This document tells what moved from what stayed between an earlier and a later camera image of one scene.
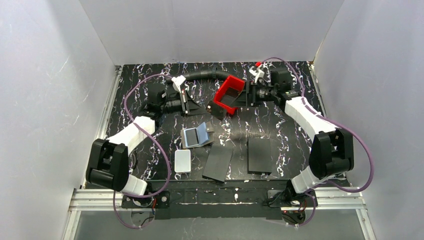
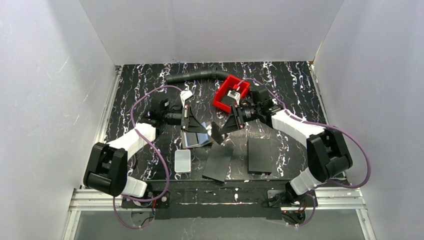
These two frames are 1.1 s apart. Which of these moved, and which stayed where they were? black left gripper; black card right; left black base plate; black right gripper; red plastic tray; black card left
Moved: black left gripper; black right gripper
Stayed: black card right; black card left; left black base plate; red plastic tray
